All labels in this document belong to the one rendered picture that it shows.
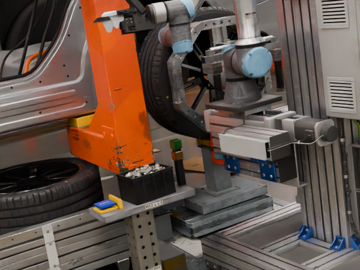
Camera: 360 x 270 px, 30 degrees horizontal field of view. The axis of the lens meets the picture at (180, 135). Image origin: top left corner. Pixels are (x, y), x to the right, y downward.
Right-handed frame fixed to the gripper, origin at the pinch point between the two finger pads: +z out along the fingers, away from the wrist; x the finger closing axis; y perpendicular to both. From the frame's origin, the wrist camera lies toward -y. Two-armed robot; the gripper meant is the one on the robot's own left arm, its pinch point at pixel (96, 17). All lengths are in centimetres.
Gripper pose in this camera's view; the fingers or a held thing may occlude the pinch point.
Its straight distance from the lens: 238.7
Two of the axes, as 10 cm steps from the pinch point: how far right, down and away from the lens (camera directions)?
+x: -3.0, -0.3, 9.5
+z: -9.4, 2.1, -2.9
